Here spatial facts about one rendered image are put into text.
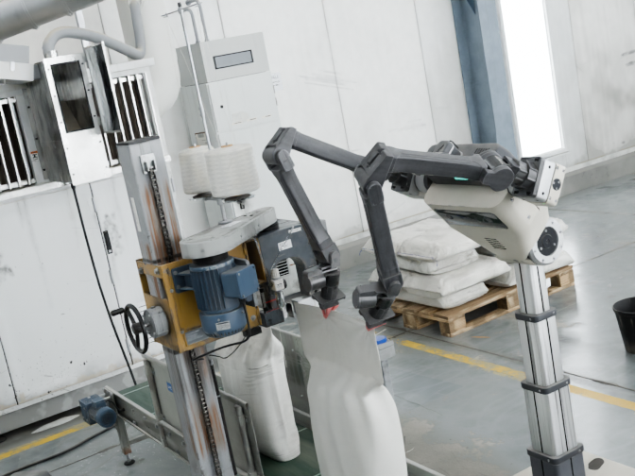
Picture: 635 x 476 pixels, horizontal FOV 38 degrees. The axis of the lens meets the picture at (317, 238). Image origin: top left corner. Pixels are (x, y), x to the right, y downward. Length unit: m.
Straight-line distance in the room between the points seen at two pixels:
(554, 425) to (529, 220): 0.78
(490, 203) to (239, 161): 0.82
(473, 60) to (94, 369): 4.90
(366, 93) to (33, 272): 3.80
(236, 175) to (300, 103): 5.06
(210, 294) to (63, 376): 3.05
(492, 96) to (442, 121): 0.52
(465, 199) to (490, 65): 5.97
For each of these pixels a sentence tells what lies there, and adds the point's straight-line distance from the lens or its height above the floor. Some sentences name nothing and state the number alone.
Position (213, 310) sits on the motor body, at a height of 1.18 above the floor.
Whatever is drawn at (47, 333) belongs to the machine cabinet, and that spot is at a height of 0.57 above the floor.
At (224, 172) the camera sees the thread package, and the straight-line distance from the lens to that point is 3.02.
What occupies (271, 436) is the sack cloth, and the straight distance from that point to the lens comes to 3.76.
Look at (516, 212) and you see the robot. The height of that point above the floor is 1.35.
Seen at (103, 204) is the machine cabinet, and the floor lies 1.26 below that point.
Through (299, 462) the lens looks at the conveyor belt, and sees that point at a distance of 3.76.
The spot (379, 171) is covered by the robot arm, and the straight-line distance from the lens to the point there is 2.46.
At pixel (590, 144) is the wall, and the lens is 10.36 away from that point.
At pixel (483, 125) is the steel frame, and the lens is 9.17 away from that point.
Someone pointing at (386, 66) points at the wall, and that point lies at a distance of 8.58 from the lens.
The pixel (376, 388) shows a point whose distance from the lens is 3.06.
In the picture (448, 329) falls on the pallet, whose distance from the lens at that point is 6.03.
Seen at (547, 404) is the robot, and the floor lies 0.63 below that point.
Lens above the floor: 1.94
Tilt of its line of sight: 11 degrees down
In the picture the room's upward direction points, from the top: 11 degrees counter-clockwise
